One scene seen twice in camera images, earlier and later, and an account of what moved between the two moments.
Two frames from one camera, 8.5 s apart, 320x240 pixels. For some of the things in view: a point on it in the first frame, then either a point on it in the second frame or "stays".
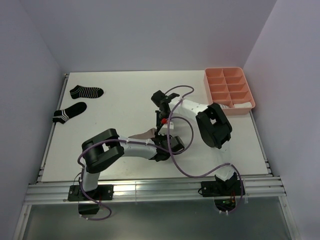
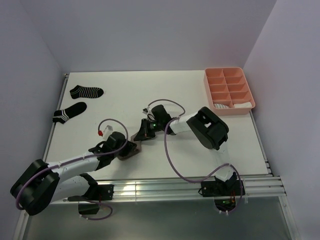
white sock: (245, 105) stays
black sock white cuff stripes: (62, 116) stays
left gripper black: (157, 135) to (128, 148)
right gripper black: (158, 112) to (145, 133)
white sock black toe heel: (223, 106) stays
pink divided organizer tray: (229, 86) stays
